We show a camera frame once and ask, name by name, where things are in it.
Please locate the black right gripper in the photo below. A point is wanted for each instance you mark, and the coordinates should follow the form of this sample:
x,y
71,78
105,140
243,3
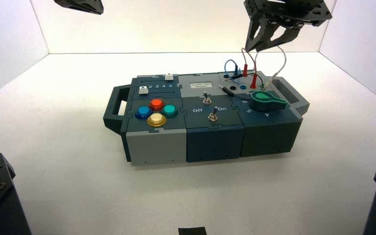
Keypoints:
x,y
288,11

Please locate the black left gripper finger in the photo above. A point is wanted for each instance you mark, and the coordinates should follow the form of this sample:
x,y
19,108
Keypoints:
x,y
84,5

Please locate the green rotary knob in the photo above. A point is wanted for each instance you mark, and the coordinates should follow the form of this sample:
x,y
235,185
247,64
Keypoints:
x,y
265,100

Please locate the white paper label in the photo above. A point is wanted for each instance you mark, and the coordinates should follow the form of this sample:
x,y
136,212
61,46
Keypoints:
x,y
201,85

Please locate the white slider knob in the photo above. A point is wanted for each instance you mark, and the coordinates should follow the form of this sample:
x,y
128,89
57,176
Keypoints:
x,y
169,77
143,90

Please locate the blue grey task box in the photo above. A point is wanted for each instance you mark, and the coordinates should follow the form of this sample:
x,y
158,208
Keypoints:
x,y
214,142

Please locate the teal push button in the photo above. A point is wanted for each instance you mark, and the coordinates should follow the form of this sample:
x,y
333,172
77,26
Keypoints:
x,y
169,111

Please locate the blue push button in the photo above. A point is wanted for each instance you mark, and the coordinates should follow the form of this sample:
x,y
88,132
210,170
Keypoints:
x,y
143,112

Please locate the red push button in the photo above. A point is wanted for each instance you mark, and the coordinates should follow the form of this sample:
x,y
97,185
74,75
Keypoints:
x,y
157,104

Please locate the yellow push button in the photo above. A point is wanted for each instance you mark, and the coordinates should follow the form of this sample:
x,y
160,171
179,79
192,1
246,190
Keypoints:
x,y
156,119

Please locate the black tape piece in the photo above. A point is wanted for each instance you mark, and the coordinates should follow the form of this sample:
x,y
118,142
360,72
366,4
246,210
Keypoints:
x,y
193,231

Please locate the metal toggle switch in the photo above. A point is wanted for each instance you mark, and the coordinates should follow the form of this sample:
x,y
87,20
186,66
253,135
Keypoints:
x,y
207,99
212,115

